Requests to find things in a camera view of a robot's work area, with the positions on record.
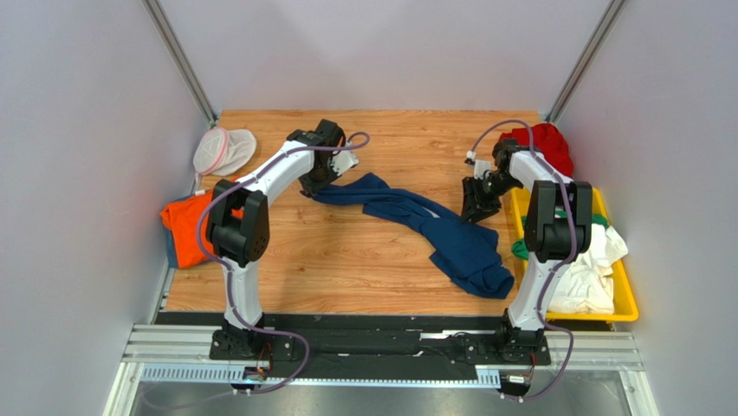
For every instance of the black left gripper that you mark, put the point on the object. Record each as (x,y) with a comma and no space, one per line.
(310,187)

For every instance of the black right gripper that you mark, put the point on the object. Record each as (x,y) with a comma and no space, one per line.
(481,192)

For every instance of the navy blue t shirt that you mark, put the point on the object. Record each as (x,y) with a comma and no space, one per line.
(466,253)

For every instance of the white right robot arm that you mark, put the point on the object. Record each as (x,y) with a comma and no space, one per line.
(558,228)

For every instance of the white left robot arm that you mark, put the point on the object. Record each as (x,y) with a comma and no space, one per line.
(236,224)

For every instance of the green t shirt in bin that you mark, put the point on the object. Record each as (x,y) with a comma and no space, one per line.
(522,248)

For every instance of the red crumpled t shirt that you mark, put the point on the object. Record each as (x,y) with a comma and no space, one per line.
(549,141)

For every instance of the white mesh laundry bag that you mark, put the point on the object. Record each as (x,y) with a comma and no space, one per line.
(222,152)

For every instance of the white t shirt in bin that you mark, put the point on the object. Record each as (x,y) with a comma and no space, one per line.
(587,286)

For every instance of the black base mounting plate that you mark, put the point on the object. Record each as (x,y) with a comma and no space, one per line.
(367,347)

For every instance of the orange folded t shirt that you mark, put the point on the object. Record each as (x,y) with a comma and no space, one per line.
(181,217)

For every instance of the yellow plastic bin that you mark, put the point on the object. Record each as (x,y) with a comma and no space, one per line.
(624,301)

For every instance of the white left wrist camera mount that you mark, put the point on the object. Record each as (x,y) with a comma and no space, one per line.
(342,162)

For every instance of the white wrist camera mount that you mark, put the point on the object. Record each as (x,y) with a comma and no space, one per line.
(342,162)
(481,168)

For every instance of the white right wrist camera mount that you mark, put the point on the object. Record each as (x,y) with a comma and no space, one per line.
(481,168)

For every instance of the right aluminium corner post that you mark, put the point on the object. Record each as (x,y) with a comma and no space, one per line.
(597,39)

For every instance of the aluminium corner post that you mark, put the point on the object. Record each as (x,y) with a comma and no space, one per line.
(168,35)
(597,39)

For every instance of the left aluminium corner post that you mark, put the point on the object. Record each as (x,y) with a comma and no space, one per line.
(168,35)

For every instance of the aluminium frame rail front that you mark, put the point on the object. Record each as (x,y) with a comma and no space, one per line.
(165,353)

